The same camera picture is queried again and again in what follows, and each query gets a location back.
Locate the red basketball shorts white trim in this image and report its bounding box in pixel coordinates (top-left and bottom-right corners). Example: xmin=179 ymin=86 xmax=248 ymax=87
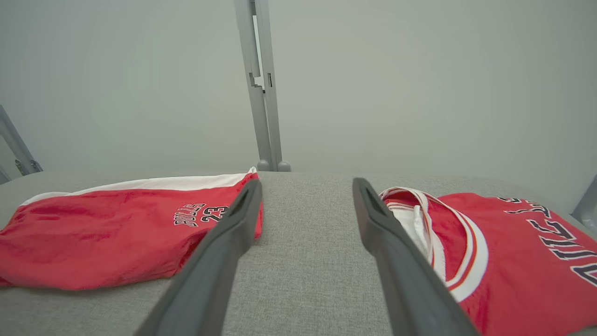
xmin=0 ymin=167 xmax=264 ymax=291

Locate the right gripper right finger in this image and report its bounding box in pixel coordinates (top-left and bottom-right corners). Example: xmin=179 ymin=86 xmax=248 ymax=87
xmin=353 ymin=178 xmax=481 ymax=336

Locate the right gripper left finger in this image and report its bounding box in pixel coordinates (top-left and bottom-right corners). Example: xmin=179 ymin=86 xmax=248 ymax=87
xmin=134 ymin=179 xmax=264 ymax=336

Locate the red basketball jersey white trim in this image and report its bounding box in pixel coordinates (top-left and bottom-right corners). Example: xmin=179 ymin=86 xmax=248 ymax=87
xmin=379 ymin=187 xmax=597 ymax=336

